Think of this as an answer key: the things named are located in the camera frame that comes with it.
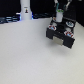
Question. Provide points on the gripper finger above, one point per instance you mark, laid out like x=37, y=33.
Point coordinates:
x=56, y=4
x=65, y=8

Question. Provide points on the white kcup with green lid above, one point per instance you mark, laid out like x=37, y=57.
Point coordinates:
x=59, y=15

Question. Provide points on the black kcup holder drawer box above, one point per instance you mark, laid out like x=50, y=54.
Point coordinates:
x=61, y=32

